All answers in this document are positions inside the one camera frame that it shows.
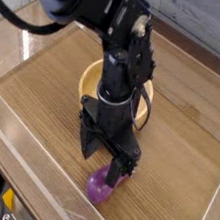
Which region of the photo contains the clear acrylic tray wall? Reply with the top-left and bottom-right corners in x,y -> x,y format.
0,96 -> 105,220

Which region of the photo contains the yellow block under table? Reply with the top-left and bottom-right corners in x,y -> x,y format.
2,187 -> 15,210

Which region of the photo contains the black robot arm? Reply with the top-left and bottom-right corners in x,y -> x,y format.
0,0 -> 156,187

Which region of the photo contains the purple toy eggplant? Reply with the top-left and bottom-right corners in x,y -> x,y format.
86,164 -> 127,205

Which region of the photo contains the brown wooden bowl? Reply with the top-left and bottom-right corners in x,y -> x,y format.
78,59 -> 147,124

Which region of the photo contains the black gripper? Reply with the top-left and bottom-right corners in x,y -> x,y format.
67,83 -> 152,192

